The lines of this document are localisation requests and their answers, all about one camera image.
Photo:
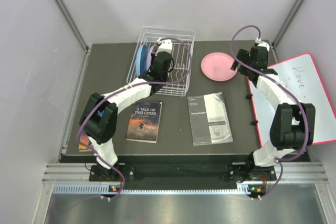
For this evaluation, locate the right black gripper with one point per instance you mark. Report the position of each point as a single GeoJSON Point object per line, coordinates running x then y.
{"type": "Point", "coordinates": [243, 55]}

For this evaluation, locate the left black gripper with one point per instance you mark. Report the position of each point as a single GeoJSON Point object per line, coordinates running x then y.
{"type": "Point", "coordinates": [153, 56]}

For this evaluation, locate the pink plate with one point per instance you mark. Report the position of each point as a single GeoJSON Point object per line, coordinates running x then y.
{"type": "Point", "coordinates": [217, 66]}

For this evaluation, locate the white wire dish rack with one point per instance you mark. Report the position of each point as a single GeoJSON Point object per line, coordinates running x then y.
{"type": "Point", "coordinates": [183, 44]}

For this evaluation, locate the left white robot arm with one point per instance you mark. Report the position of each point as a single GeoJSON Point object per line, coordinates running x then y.
{"type": "Point", "coordinates": [99, 119]}

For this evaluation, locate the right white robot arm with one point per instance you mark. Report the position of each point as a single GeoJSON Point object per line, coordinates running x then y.
{"type": "Point", "coordinates": [292, 127]}

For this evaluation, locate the purple plate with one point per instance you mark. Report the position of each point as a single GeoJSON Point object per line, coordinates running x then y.
{"type": "Point", "coordinates": [149, 58]}

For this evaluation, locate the blue plate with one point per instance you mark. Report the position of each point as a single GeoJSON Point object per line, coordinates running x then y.
{"type": "Point", "coordinates": [141, 57]}

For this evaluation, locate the grey setup guide booklet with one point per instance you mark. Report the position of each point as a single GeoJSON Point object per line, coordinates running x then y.
{"type": "Point", "coordinates": [209, 120]}

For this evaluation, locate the Tale of Two Cities book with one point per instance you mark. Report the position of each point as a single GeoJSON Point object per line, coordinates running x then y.
{"type": "Point", "coordinates": [144, 122]}

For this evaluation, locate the pink framed whiteboard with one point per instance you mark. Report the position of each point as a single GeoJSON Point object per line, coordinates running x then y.
{"type": "Point", "coordinates": [301, 77]}

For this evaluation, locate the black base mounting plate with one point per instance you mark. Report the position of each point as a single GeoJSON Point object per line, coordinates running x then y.
{"type": "Point", "coordinates": [226, 172]}

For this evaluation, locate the blue fantasy cover book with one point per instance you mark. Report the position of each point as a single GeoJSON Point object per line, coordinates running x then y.
{"type": "Point", "coordinates": [85, 142]}

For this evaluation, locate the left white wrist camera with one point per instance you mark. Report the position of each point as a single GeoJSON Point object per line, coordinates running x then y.
{"type": "Point", "coordinates": [163, 45]}

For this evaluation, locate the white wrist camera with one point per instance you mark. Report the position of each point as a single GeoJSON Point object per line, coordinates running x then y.
{"type": "Point", "coordinates": [163, 45]}
{"type": "Point", "coordinates": [260, 43]}

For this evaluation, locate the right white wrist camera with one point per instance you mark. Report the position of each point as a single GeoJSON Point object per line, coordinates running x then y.
{"type": "Point", "coordinates": [260, 43]}

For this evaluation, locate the aluminium frame rail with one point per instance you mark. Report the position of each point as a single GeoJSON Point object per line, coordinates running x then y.
{"type": "Point", "coordinates": [293, 173]}

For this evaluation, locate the grey slotted cable duct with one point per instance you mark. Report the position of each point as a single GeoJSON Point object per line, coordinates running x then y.
{"type": "Point", "coordinates": [105, 189]}

